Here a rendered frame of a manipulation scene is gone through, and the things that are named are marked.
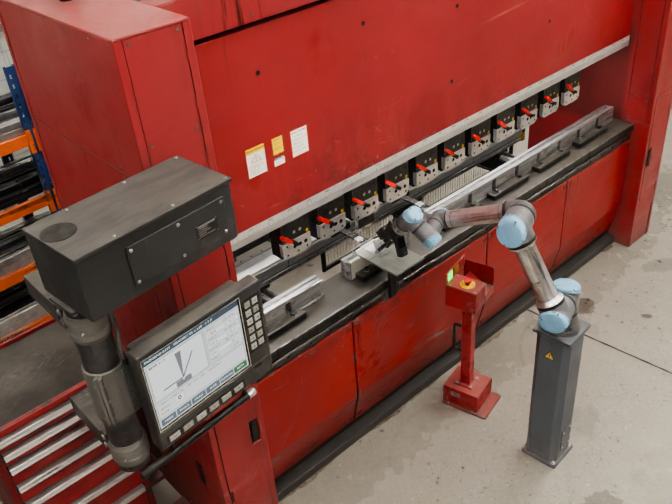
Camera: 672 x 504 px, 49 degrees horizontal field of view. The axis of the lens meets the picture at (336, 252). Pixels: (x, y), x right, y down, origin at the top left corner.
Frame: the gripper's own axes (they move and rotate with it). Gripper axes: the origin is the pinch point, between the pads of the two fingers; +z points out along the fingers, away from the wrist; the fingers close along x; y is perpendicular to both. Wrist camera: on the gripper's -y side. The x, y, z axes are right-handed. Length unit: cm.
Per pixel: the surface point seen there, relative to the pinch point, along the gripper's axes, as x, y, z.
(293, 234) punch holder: 44, 22, -17
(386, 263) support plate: 5.4, -6.7, -4.7
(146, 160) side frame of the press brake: 108, 48, -81
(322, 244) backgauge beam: 8.6, 20.1, 26.6
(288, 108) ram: 39, 56, -57
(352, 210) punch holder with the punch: 10.2, 20.0, -12.8
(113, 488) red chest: 140, -23, 57
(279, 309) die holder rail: 55, 1, 9
